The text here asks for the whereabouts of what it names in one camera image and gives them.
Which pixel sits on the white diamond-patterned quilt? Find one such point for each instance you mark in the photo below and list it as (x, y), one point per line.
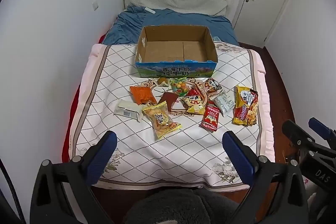
(131, 148)

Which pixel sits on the red blanket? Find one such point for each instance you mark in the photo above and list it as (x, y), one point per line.
(73, 100)

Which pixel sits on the small white remote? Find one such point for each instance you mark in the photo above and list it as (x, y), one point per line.
(150, 10)

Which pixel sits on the yellow biscuit packet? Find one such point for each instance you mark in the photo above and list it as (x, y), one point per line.
(160, 119)

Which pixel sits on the large yellow red noodle packet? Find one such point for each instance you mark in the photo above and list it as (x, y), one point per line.
(245, 106)

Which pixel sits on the yellow cartoon snack packet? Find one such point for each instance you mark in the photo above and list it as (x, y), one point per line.
(193, 104)

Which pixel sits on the white snack packet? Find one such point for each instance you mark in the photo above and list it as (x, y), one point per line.
(127, 108)

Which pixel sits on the dark fleece pants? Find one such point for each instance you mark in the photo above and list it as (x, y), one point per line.
(178, 205)

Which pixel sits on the colourful candy packet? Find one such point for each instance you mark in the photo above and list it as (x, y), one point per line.
(179, 87)

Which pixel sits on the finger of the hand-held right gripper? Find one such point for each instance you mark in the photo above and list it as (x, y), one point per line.
(296, 133)
(319, 126)

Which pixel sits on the red cartoon snack packet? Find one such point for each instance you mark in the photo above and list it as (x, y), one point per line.
(198, 90)

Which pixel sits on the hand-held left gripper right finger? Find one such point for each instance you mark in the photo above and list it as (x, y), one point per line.
(236, 155)

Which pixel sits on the dark red-brown snack packet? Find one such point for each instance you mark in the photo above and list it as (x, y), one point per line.
(169, 99)

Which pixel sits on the cardboard box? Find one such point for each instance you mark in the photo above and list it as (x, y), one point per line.
(170, 50)

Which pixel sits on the brown white cartoon packet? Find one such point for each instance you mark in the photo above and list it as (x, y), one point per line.
(212, 85)

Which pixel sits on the white wall switch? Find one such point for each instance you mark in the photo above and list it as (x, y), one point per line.
(95, 5)

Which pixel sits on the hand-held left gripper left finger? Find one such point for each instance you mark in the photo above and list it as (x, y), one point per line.
(102, 158)

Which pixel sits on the orange snack packet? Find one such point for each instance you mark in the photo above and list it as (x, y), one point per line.
(141, 95)

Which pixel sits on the grey snack packet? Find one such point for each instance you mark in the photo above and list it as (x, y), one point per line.
(223, 103)

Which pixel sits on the blue bed sheet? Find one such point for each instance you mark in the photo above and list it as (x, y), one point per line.
(126, 27)

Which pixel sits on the small round brown pastry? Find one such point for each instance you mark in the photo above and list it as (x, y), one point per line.
(162, 81)

